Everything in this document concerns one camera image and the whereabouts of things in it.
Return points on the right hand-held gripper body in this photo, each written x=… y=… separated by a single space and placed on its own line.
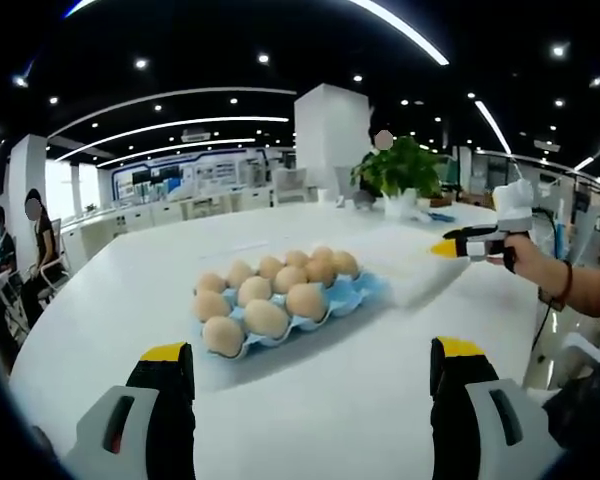
x=515 y=207

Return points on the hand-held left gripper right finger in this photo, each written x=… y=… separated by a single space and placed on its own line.
x=505 y=435

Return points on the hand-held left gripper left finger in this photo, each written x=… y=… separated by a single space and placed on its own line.
x=145 y=450

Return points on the blue egg tray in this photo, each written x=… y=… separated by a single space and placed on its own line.
x=350 y=295

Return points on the cluster of brown eggs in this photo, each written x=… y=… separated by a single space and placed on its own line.
x=265 y=317

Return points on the white foam egg holder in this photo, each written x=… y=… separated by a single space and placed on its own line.
x=420 y=285

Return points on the person's right hand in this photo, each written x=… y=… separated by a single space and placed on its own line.
x=532 y=262

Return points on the small blue object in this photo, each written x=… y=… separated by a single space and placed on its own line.
x=441 y=217

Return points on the brown box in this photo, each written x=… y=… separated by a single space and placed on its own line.
x=441 y=202

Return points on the person's dark patterned clothing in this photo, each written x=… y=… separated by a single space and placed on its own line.
x=585 y=400

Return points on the green potted plant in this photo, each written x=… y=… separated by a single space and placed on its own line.
x=405 y=170

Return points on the grey rounded object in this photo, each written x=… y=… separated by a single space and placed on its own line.
x=365 y=199

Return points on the white paper cup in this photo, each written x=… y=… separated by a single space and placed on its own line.
x=323 y=196

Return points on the white table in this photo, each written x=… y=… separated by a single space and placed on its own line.
x=310 y=425

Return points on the grey mesh office chair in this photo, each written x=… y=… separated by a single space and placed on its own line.
x=291 y=185

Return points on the white chair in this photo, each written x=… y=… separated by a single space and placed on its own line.
x=55 y=275

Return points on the white cabinet row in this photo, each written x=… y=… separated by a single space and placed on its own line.
x=155 y=212

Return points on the ceiling air conditioner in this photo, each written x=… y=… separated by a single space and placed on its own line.
x=196 y=135

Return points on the white chair frame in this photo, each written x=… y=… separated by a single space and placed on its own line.
x=580 y=345

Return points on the blue framed display wall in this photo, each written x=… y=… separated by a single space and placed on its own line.
x=200 y=172

